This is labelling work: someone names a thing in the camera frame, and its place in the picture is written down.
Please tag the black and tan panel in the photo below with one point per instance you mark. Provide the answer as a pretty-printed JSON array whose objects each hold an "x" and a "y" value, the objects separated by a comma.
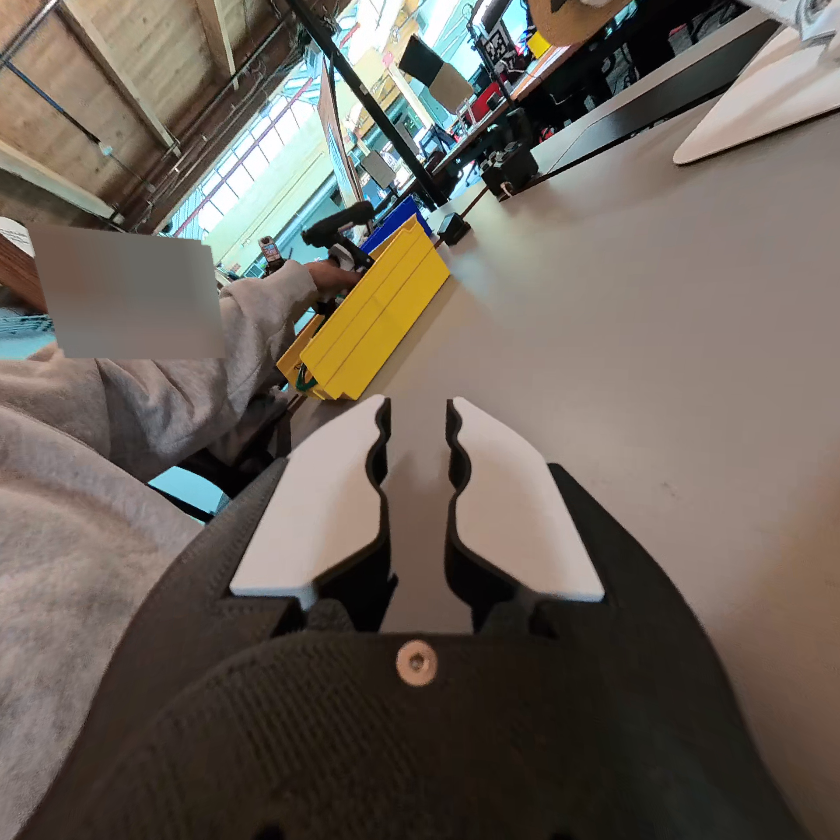
[{"x": 426, "y": 62}]

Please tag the black white marker board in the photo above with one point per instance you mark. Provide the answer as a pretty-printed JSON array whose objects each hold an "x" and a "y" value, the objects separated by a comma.
[{"x": 497, "y": 40}]

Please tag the black chair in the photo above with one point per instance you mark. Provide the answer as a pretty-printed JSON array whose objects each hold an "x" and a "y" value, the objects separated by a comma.
[{"x": 249, "y": 459}]

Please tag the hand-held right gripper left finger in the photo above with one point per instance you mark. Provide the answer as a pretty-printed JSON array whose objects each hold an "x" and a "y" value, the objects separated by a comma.
[{"x": 315, "y": 518}]

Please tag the yellow plastic bin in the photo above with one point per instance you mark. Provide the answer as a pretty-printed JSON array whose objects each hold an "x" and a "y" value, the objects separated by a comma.
[{"x": 380, "y": 308}]

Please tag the small black charger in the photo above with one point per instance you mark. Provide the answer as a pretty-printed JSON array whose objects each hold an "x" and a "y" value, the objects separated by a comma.
[{"x": 453, "y": 228}]

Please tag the black support pole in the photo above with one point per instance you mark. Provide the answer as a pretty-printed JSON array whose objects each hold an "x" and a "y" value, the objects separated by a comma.
[{"x": 367, "y": 98}]

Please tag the person's left forearm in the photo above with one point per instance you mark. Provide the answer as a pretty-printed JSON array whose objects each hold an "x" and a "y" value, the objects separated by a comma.
[{"x": 262, "y": 328}]

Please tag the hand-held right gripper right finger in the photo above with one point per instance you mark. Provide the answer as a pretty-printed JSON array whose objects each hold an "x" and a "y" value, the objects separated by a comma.
[{"x": 518, "y": 518}]

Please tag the blue plastic bin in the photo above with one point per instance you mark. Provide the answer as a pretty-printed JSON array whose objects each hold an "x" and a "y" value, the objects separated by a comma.
[{"x": 394, "y": 229}]

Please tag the person's left hand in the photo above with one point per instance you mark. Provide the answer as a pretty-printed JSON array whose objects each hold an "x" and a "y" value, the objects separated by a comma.
[{"x": 331, "y": 277}]

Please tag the black desk cover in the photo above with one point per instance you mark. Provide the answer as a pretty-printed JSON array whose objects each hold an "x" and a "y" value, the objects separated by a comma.
[{"x": 610, "y": 141}]

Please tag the black desktop device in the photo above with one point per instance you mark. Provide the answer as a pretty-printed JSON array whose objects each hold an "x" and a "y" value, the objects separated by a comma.
[{"x": 512, "y": 170}]

